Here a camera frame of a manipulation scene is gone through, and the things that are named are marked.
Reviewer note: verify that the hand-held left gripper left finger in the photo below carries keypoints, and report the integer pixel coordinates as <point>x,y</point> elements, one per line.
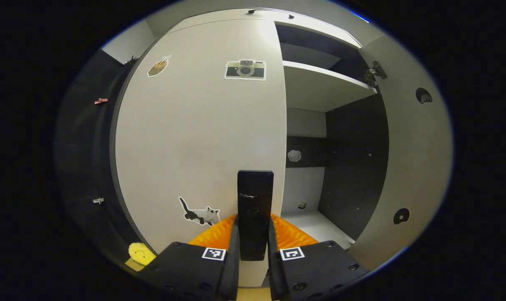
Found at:
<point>232,271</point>

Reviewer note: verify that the white cabinet shelf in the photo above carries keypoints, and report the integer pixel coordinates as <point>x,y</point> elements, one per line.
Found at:
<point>320,88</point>
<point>315,228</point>

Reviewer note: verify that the small silver clip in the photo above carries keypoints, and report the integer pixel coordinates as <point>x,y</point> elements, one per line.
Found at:
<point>98,200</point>

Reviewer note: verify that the black backdrop cloth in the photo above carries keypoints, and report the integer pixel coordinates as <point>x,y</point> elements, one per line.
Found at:
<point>81,159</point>

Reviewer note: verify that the small red clip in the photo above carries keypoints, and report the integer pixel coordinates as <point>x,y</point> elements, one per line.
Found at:
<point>101,100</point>

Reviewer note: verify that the small black clip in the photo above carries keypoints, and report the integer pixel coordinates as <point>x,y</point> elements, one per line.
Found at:
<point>131,60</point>

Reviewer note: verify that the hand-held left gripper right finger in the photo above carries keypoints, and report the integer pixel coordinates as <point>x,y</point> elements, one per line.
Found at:
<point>276,276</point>

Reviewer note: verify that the beige cabinet door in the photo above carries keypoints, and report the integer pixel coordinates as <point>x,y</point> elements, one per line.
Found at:
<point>416,167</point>
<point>194,138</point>

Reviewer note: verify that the yellow plush toy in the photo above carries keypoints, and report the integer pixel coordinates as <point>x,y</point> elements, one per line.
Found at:
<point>141,253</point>

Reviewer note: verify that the metal door hinge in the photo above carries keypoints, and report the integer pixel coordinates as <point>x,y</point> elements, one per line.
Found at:
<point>376,71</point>

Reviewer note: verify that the beige double-door shoe cabinet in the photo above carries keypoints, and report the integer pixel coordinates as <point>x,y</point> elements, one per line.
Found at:
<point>353,167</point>

